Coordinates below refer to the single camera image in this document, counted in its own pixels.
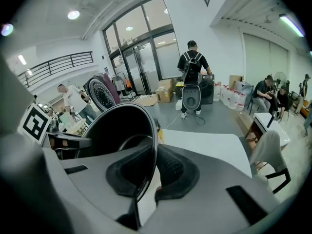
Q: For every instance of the black chair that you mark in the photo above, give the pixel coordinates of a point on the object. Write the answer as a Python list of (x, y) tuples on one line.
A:
[(282, 179)]

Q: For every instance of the white low table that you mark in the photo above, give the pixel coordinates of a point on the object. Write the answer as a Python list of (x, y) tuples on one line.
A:
[(263, 123)]

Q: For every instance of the flat cardboard sheet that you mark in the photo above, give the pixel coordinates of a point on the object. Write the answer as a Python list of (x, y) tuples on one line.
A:
[(146, 100)]

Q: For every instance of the row of clear water jugs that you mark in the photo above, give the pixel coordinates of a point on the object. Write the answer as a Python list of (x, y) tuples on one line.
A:
[(231, 96)]

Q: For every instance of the black standing fan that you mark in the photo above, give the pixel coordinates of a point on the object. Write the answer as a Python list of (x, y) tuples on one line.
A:
[(279, 78)]

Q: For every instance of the black balcony railing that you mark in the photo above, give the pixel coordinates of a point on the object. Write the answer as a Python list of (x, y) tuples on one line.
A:
[(56, 66)]

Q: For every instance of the glass entrance door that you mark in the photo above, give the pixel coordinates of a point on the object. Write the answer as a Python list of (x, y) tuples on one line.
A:
[(143, 50)]

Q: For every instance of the white cloth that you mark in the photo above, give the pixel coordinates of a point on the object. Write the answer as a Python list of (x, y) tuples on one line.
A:
[(268, 150)]

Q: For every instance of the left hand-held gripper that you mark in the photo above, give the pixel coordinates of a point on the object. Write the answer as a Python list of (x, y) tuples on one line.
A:
[(34, 123)]

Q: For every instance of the black pot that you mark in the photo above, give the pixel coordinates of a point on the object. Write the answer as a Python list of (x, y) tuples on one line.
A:
[(122, 125)]

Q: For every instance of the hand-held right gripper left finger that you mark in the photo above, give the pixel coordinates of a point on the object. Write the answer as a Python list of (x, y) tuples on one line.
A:
[(92, 184)]

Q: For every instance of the cardboard box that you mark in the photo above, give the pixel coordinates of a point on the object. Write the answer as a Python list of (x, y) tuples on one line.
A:
[(164, 95), (235, 80), (165, 84)]

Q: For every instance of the black washing machine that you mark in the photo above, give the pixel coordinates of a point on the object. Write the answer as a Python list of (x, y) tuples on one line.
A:
[(208, 89)]

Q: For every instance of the round ceiling light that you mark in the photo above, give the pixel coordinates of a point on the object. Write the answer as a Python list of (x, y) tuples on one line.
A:
[(73, 14), (6, 29)]

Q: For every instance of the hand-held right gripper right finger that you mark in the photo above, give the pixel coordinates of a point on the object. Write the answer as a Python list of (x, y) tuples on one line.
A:
[(209, 179)]

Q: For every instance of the tube ceiling light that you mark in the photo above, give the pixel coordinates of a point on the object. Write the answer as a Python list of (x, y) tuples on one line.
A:
[(291, 25)]

